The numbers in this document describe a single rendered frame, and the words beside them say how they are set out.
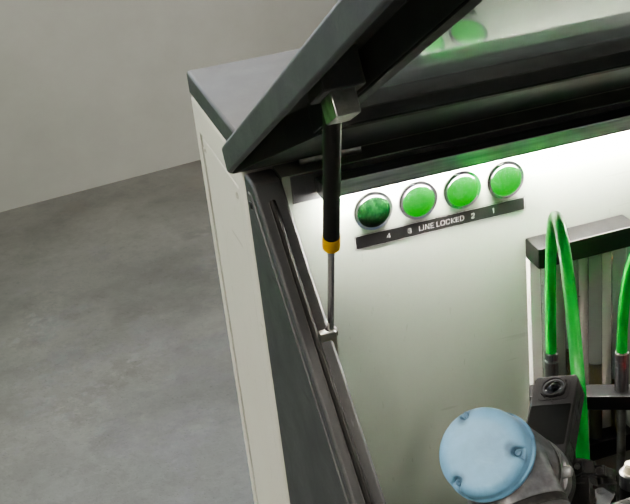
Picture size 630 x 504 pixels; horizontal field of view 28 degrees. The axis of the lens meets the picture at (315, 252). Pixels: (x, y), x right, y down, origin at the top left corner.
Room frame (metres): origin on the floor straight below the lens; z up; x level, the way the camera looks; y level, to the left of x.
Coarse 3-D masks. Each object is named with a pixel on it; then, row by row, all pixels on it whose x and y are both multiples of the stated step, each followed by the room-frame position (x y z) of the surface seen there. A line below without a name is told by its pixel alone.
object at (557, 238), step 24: (552, 216) 1.26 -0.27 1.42; (552, 240) 1.34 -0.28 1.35; (552, 264) 1.36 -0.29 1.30; (552, 288) 1.37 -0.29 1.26; (552, 312) 1.38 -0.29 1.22; (576, 312) 1.10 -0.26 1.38; (552, 336) 1.38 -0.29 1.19; (576, 336) 1.08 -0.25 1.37; (552, 360) 1.38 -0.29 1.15; (576, 360) 1.06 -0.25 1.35; (576, 456) 1.02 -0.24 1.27
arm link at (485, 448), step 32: (480, 416) 0.83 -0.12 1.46; (512, 416) 0.83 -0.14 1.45; (448, 448) 0.82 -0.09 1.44; (480, 448) 0.81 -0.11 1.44; (512, 448) 0.80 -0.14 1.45; (544, 448) 0.84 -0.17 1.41; (448, 480) 0.81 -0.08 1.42; (480, 480) 0.79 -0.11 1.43; (512, 480) 0.79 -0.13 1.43; (544, 480) 0.80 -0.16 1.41
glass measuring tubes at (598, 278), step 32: (608, 224) 1.47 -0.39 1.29; (544, 256) 1.43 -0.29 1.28; (576, 256) 1.44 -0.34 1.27; (608, 256) 1.48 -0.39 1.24; (544, 288) 1.44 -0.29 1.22; (576, 288) 1.45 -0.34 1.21; (608, 288) 1.48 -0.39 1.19; (544, 320) 1.44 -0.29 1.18; (608, 320) 1.48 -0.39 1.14; (608, 352) 1.48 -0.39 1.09; (608, 416) 1.48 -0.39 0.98; (608, 448) 1.45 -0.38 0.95
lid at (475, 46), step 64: (384, 0) 0.81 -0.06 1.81; (448, 0) 0.88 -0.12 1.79; (512, 0) 0.96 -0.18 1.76; (576, 0) 1.02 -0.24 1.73; (320, 64) 0.96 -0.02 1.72; (384, 64) 1.02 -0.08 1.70; (448, 64) 1.15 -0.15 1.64; (512, 64) 1.25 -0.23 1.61; (576, 64) 1.34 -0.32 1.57; (256, 128) 1.21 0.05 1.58; (320, 128) 1.24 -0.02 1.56; (384, 128) 1.34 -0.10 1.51
